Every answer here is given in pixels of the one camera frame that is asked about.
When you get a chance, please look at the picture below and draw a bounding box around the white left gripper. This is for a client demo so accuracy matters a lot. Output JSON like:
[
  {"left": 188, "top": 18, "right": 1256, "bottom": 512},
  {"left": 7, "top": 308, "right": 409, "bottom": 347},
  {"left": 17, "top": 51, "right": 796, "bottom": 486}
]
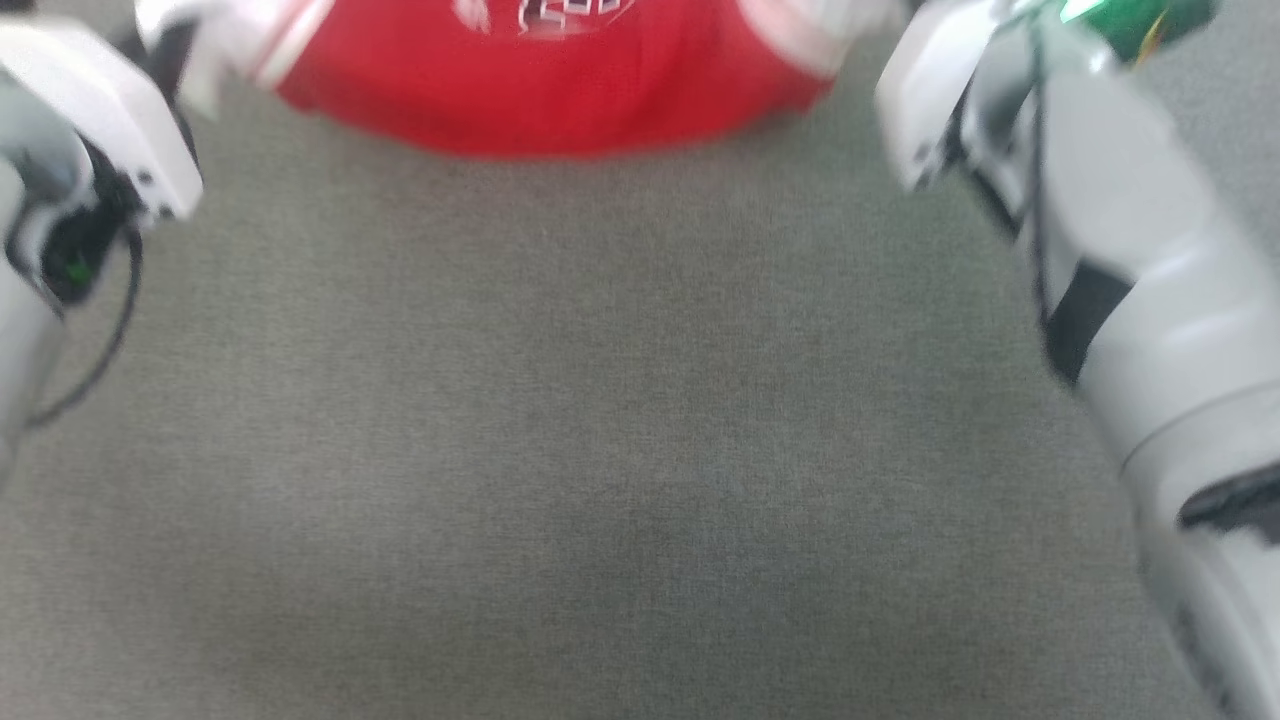
[{"left": 0, "top": 18, "right": 206, "bottom": 229}]

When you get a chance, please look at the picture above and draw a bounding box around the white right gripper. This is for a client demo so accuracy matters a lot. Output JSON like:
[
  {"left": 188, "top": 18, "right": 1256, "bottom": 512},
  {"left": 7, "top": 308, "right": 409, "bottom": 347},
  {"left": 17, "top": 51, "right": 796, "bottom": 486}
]
[{"left": 875, "top": 0, "right": 1221, "bottom": 193}]

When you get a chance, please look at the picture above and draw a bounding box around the red and white jersey shirt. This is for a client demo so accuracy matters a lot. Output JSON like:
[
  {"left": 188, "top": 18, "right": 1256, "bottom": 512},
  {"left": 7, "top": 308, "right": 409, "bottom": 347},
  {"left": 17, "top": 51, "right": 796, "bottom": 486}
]
[{"left": 135, "top": 0, "right": 891, "bottom": 161}]

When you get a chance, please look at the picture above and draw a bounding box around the black left cable teal plug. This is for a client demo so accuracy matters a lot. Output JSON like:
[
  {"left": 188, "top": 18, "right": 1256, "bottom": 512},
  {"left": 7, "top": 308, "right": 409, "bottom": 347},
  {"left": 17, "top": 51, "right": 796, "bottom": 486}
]
[{"left": 25, "top": 228, "right": 147, "bottom": 431}]

